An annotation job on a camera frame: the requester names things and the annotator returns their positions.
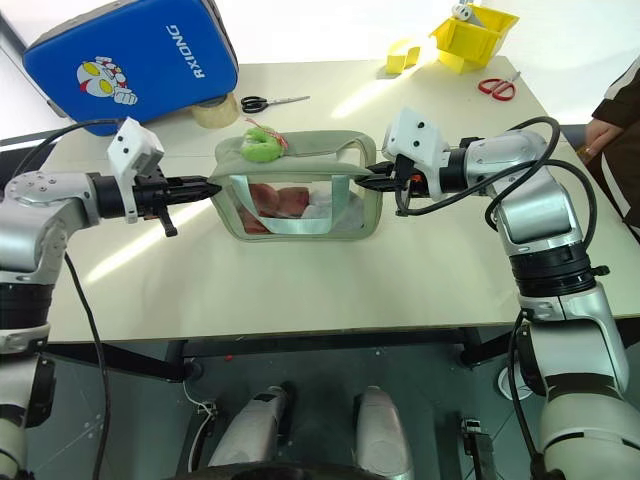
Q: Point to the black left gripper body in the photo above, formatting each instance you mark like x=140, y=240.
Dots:
x=150, y=195

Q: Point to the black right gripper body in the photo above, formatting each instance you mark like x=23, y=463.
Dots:
x=401, y=175

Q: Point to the green pouch with clear window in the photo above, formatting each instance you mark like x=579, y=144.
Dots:
x=300, y=142

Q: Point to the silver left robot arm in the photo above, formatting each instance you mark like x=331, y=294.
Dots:
x=40, y=220

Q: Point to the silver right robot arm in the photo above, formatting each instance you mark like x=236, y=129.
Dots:
x=535, y=215

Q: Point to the white tissue inside pouch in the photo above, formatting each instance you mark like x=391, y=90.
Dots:
x=335, y=215

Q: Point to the red items inside pouch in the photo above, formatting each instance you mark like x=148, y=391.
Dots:
x=272, y=200

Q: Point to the person's bare hand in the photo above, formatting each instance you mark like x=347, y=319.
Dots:
x=602, y=137

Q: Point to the clear tape roll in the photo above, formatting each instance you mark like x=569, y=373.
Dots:
x=215, y=116

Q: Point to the blue cartoon suitcase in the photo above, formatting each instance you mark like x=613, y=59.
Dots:
x=150, y=60

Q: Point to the large yellow plastic bin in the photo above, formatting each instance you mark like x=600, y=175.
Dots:
x=470, y=40

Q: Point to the grey white item in bin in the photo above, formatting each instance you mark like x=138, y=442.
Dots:
x=462, y=11

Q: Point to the person in brown clothing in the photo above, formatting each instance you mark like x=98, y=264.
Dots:
x=625, y=150

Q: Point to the white round floor fitting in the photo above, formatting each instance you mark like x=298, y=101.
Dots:
x=504, y=385

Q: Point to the silver left robot leg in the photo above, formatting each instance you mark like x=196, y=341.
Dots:
x=255, y=425

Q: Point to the silver robot leg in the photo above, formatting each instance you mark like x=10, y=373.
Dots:
x=255, y=425
x=382, y=430

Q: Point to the silver right robot leg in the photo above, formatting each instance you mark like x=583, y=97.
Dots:
x=382, y=430

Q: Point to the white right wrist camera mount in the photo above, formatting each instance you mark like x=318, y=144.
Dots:
x=415, y=132

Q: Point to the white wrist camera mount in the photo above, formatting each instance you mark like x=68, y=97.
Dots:
x=415, y=132
x=132, y=147

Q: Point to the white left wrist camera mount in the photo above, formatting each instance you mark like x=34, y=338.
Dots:
x=132, y=147

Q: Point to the black table frame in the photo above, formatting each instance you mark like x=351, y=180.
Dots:
x=320, y=342

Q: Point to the black floor bracket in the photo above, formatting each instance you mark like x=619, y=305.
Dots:
x=477, y=445

